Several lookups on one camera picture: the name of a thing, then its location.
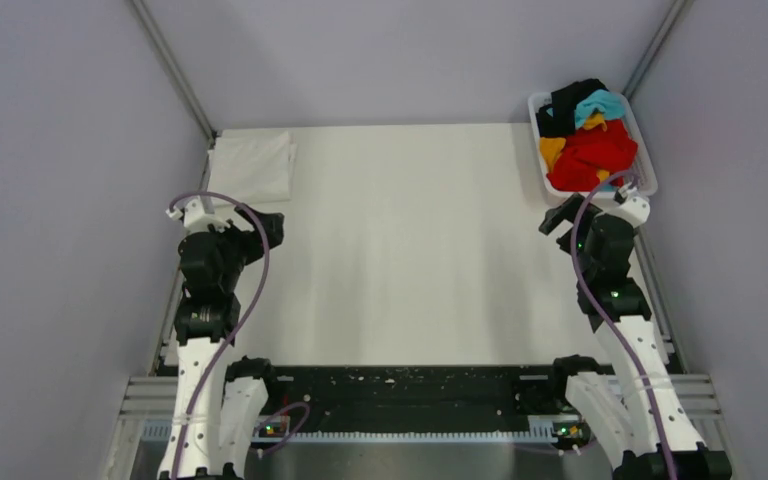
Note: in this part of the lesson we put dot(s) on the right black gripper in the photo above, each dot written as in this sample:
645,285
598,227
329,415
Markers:
567,211

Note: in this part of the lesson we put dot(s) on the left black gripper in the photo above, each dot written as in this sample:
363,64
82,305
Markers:
254,239

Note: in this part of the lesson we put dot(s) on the red t shirt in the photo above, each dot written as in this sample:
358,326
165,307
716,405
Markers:
589,157

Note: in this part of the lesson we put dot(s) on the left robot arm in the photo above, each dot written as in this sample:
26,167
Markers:
219,397

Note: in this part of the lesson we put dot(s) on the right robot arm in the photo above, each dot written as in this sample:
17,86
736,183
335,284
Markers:
635,414

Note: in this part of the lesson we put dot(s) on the yellow t shirt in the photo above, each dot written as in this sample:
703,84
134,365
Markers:
551,148

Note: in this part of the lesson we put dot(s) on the folded white t shirt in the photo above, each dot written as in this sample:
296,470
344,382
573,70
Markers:
253,166

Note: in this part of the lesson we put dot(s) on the black t shirt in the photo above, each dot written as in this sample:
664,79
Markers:
557,119

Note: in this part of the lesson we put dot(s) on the light blue t shirt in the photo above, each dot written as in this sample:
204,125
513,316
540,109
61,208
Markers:
608,103

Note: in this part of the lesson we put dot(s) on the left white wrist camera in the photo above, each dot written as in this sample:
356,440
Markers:
198,215

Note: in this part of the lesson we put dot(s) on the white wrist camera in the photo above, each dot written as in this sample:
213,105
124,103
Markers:
198,215
632,206

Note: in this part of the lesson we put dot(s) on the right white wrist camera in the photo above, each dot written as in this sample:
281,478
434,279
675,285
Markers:
632,206

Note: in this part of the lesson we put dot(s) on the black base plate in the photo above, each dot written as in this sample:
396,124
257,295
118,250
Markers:
418,399

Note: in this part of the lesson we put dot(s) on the white cable duct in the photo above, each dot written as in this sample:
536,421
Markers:
542,430

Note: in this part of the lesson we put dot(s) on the right aluminium frame post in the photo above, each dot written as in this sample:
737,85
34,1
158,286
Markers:
676,11

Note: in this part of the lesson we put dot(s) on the aluminium frame post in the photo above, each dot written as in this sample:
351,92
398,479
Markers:
171,67
676,11

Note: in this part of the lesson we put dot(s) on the left aluminium frame post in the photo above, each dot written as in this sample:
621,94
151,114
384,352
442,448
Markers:
171,67

